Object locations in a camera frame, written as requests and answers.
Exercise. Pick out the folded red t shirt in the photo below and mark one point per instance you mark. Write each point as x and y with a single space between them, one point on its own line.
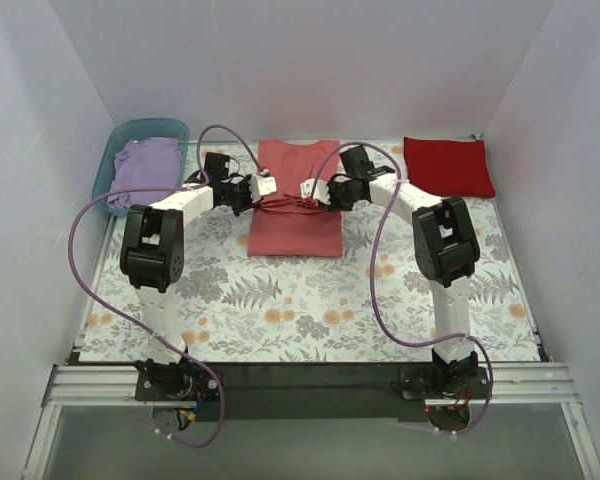
448 168

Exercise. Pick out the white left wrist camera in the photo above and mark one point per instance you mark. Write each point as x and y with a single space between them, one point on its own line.
262 185

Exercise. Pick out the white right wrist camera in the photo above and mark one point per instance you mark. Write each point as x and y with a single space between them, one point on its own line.
315 192

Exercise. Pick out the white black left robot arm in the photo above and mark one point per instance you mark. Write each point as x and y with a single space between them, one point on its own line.
153 258

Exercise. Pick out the salmon pink t shirt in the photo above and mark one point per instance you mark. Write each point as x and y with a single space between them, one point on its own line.
284 224

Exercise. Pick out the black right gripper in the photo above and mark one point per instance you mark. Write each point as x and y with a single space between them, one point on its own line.
331 195

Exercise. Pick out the teal plastic basket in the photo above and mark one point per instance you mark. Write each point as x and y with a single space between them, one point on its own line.
120 201

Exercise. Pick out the floral patterned table mat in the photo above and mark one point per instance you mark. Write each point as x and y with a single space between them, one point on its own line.
237 308

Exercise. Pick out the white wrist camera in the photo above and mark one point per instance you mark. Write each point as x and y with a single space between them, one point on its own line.
262 185
315 192

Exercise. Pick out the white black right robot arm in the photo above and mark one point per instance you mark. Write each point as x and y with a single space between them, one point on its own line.
446 253

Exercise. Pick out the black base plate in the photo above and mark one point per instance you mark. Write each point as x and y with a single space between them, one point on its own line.
212 403

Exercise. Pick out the lilac t shirt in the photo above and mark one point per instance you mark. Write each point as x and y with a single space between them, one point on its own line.
153 162

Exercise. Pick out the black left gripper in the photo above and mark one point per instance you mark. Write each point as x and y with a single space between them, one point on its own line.
247 195

